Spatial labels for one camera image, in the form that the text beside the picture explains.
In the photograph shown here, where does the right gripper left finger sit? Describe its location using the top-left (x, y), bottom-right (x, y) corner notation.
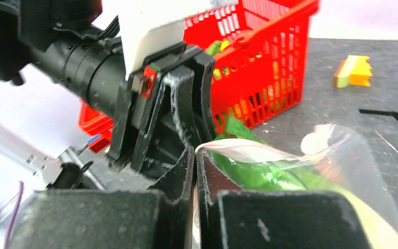
top-left (8, 146), bottom-right (194, 248)

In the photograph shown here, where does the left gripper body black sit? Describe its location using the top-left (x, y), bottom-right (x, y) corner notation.
top-left (0, 1), bottom-right (216, 172)

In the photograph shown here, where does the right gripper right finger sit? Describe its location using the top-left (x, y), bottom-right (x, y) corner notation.
top-left (196, 149), bottom-right (371, 248)

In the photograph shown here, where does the napa cabbage toy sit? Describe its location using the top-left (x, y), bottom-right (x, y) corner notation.
top-left (203, 117), bottom-right (340, 191)

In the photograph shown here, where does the clear zip top bag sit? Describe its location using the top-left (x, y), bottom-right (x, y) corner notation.
top-left (197, 124), bottom-right (398, 248)

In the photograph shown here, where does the red plastic basket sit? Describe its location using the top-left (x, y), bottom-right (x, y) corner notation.
top-left (78, 0), bottom-right (320, 154)

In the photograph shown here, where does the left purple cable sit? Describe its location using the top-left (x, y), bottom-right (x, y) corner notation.
top-left (3, 181), bottom-right (25, 249)

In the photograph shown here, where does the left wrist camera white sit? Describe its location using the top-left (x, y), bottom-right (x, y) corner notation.
top-left (101, 0), bottom-right (239, 81)

